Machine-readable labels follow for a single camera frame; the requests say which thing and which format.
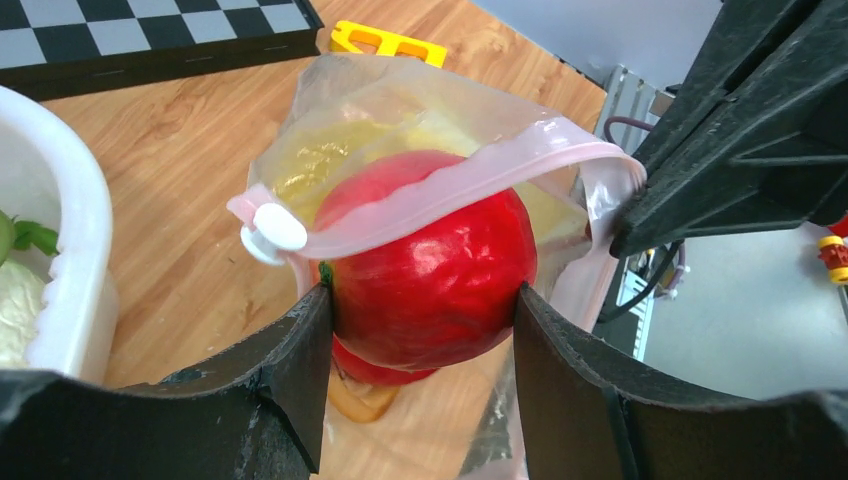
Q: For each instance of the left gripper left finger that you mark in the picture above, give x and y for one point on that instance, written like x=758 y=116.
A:
x=253 y=411

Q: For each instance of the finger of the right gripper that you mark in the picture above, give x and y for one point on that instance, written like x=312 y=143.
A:
x=756 y=138

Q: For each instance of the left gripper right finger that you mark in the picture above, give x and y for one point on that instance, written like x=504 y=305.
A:
x=588 y=411

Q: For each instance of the red apple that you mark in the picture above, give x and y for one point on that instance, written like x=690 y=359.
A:
x=441 y=295

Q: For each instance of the clear zip top bag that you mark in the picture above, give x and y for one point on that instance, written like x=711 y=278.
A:
x=427 y=200

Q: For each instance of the white plastic basket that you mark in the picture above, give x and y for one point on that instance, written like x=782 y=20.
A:
x=49 y=176

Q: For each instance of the green round cabbage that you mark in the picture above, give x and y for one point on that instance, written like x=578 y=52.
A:
x=7 y=236

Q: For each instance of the yellow plastic triangle piece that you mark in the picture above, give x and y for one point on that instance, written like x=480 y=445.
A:
x=349 y=37

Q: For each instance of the black white checkerboard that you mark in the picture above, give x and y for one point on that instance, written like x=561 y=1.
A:
x=61 y=48

